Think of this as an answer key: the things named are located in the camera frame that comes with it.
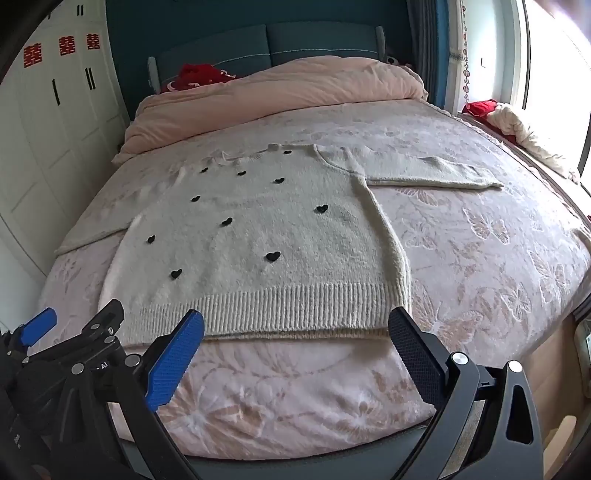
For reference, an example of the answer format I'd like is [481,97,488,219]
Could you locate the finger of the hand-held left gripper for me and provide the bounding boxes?
[78,299,125,354]
[13,308,57,348]

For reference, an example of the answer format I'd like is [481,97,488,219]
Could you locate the red cushion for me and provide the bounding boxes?
[464,99,499,118]

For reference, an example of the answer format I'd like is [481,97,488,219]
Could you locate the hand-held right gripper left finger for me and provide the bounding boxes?
[51,310,205,480]

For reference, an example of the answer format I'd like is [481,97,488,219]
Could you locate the bed with pink floral sheet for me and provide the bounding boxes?
[39,99,591,455]

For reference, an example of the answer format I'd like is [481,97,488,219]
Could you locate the window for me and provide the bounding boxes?
[522,0,591,171]

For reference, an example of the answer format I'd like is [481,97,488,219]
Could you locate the red embroidered pillow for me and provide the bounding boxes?
[167,64,245,90]

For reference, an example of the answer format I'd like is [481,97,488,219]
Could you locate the white wardrobe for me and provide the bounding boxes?
[0,16,132,278]

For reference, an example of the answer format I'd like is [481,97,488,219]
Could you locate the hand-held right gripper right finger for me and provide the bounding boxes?
[388,306,543,480]

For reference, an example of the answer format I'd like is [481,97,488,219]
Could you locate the hanging ornament string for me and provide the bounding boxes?
[462,0,471,107]

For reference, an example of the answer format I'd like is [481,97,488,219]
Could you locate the pink duvet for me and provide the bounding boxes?
[113,55,429,162]

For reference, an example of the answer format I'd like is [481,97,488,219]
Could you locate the teal upholstered headboard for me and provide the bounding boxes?
[148,21,386,93]

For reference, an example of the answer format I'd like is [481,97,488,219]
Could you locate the cream knit sweater black hearts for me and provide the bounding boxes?
[54,143,505,344]

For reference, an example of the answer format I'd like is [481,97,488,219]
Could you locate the cream crumpled blanket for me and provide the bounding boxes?
[487,102,580,183]

